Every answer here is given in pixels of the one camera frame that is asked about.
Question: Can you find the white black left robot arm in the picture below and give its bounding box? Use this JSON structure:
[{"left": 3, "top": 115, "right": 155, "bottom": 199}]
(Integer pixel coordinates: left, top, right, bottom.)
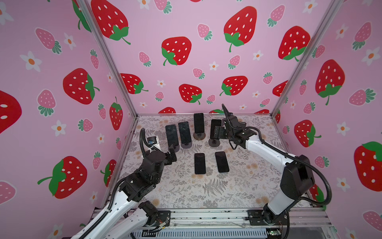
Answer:
[{"left": 72, "top": 146, "right": 177, "bottom": 239}]

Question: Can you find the blue-edged black phone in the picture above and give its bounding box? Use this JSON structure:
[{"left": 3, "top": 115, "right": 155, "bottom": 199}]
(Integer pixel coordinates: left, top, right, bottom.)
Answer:
[{"left": 215, "top": 151, "right": 229, "bottom": 173}]

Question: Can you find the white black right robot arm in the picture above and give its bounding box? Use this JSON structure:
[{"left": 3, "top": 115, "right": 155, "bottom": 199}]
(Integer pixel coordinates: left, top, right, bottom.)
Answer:
[{"left": 215, "top": 105, "right": 315, "bottom": 225}]

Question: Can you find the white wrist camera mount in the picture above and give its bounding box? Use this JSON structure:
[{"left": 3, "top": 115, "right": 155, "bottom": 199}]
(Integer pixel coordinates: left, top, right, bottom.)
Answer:
[{"left": 147, "top": 136, "right": 161, "bottom": 151}]

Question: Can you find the tall black phone on wood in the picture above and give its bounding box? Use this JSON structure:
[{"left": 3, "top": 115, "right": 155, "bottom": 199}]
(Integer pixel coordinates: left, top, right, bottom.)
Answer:
[{"left": 194, "top": 113, "right": 205, "bottom": 134}]

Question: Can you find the aluminium right corner post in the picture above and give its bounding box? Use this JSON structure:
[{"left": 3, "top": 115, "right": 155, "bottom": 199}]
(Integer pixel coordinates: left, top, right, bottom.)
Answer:
[{"left": 270, "top": 0, "right": 343, "bottom": 120}]

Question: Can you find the aluminium corner post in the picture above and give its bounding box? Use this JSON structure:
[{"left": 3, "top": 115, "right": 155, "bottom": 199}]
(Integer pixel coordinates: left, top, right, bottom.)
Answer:
[
  {"left": 73, "top": 1, "right": 138, "bottom": 119},
  {"left": 270, "top": 0, "right": 343, "bottom": 120}
]

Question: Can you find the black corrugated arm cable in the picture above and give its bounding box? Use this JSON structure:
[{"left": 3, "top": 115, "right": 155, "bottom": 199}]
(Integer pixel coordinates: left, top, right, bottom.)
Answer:
[
  {"left": 226, "top": 119, "right": 332, "bottom": 207},
  {"left": 77, "top": 127, "right": 156, "bottom": 239}
]

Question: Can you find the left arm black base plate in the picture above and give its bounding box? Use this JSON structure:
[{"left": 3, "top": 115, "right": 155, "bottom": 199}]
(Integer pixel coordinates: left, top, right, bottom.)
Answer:
[{"left": 144, "top": 210, "right": 171, "bottom": 228}]

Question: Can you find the silver-edged black phone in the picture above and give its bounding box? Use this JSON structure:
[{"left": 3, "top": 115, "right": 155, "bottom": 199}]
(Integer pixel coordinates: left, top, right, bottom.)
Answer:
[{"left": 210, "top": 119, "right": 221, "bottom": 140}]

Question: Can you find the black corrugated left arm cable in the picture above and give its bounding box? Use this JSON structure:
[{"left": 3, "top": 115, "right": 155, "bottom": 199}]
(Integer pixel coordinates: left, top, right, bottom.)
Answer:
[{"left": 77, "top": 127, "right": 156, "bottom": 239}]

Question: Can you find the grey round stand leftmost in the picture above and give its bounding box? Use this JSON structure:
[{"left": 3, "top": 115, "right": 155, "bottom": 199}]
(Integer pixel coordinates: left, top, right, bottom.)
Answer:
[{"left": 169, "top": 145, "right": 180, "bottom": 153}]

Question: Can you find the white slotted cable duct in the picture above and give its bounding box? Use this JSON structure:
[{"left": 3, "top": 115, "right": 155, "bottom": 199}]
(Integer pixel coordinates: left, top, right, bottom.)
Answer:
[{"left": 132, "top": 229, "right": 268, "bottom": 239}]

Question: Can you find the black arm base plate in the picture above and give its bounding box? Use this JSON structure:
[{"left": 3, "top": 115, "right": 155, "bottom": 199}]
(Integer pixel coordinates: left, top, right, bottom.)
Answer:
[{"left": 245, "top": 210, "right": 289, "bottom": 226}]

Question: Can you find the aluminium left corner post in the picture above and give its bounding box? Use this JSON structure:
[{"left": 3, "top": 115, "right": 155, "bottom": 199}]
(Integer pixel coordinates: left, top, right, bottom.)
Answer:
[{"left": 73, "top": 1, "right": 138, "bottom": 119}]

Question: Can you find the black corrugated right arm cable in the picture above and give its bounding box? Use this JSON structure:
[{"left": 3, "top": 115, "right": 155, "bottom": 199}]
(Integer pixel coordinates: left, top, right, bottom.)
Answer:
[{"left": 226, "top": 119, "right": 332, "bottom": 207}]

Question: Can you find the aluminium front rail frame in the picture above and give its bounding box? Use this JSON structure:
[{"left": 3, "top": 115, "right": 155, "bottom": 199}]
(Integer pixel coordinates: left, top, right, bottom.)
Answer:
[{"left": 89, "top": 207, "right": 332, "bottom": 231}]

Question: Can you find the grey round stand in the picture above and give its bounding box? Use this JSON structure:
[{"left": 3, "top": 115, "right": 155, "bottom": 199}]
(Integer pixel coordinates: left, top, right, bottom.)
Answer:
[
  {"left": 181, "top": 142, "right": 193, "bottom": 149},
  {"left": 169, "top": 145, "right": 180, "bottom": 153}
]

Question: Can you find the large black phone leftmost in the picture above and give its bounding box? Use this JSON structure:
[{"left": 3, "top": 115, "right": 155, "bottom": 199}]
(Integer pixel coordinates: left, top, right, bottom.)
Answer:
[{"left": 165, "top": 124, "right": 179, "bottom": 147}]

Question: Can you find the pink-edged black phone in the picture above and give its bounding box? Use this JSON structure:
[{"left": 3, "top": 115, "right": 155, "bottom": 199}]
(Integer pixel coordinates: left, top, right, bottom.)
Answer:
[{"left": 194, "top": 153, "right": 206, "bottom": 175}]

